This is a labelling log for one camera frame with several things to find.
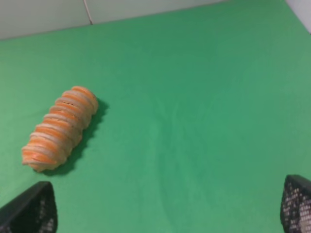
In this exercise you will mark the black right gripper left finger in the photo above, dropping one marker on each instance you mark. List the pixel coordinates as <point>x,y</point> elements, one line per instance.
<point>32,211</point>

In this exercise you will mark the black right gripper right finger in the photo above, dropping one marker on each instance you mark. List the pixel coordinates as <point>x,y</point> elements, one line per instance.
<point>295,208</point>

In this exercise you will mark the orange twisted bread roll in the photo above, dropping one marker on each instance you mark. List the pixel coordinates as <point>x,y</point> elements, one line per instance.
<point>61,130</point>

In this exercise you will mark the green table cloth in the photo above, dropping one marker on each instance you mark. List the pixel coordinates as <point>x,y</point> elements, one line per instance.
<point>203,112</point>

